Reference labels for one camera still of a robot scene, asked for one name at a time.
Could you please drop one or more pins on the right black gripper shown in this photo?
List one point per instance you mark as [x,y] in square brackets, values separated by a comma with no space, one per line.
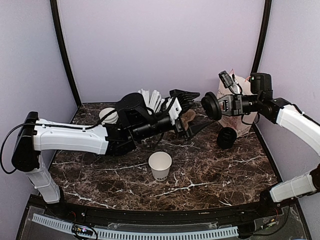
[233,105]

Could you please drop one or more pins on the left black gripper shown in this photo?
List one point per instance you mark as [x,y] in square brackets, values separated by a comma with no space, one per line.
[179,94]

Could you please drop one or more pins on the black plastic cup lid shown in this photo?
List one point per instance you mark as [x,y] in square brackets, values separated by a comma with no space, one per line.
[211,106]

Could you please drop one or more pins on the white paper coffee cup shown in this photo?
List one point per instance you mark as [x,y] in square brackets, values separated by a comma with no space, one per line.
[160,163]

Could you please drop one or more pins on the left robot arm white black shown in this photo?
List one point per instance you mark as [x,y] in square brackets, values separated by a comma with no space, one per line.
[116,133]

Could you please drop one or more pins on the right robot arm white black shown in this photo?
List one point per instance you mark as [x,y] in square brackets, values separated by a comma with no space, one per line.
[288,116]

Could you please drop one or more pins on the brown pulp cup carrier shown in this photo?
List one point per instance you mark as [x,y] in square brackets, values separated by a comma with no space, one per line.
[188,117]

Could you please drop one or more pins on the white printed paper bag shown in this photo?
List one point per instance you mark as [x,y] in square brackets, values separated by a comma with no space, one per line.
[241,124]

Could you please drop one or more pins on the stack of black lids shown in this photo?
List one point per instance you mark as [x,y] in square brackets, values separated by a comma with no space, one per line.
[226,138]

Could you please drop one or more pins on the bundle of white wrapped straws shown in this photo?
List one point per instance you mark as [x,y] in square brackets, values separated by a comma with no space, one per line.
[152,98]

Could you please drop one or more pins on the stack of white paper cups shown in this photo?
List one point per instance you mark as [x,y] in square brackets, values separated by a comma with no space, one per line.
[110,119]

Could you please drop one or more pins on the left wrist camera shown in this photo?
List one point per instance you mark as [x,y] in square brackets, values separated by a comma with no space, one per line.
[174,109]

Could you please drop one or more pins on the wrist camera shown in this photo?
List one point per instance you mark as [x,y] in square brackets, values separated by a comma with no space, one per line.
[174,109]
[229,82]

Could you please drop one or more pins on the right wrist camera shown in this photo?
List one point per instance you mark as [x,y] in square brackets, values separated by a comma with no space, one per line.
[229,82]

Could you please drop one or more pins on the right black frame post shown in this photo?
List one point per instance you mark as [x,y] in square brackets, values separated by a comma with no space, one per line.
[262,36]

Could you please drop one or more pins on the black frame post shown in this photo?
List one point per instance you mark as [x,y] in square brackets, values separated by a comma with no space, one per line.
[63,52]
[262,36]

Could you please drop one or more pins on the white slotted cable duct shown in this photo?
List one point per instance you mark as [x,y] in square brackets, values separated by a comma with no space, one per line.
[117,231]

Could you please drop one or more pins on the left black frame post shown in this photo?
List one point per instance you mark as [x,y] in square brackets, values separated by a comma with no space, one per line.
[63,52]

